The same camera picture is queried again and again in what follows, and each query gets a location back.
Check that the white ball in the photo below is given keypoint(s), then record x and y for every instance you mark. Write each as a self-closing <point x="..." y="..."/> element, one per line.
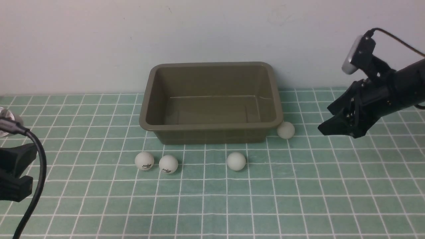
<point x="144" y="161"/>
<point x="286" y="130"/>
<point x="168" y="164"/>
<point x="236" y="161"/>

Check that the black camera cable image right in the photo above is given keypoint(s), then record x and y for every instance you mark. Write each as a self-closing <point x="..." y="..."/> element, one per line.
<point x="371" y="32"/>

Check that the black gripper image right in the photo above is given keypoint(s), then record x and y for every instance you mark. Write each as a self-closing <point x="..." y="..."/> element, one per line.
<point x="364" y="106"/>

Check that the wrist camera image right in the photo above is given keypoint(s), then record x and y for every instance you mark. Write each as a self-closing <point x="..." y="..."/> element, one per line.
<point x="360" y="57"/>

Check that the olive green plastic bin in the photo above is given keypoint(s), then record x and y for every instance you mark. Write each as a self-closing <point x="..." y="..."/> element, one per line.
<point x="211" y="103"/>

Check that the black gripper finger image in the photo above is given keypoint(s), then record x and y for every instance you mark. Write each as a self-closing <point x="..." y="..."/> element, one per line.
<point x="15" y="189"/>
<point x="14" y="161"/>

